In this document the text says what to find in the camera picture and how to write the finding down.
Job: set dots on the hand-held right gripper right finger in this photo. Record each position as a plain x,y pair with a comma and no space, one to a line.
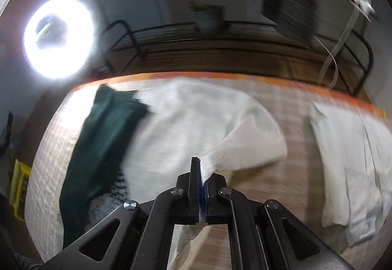
211,196

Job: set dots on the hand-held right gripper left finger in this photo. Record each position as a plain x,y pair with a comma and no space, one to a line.
193,178

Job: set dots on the green white tree print T-shirt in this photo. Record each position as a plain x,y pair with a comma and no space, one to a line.
183,123

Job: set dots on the white garment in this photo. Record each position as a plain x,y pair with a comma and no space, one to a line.
337,166

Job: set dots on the black metal clothes rack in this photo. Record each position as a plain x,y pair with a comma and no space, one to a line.
136,43

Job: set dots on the potted plant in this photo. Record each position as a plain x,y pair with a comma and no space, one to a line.
209,20

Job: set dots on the yellow patterned bag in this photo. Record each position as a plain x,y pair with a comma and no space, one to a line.
20,187

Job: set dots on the striped dark cloth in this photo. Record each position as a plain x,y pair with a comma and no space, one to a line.
23,263

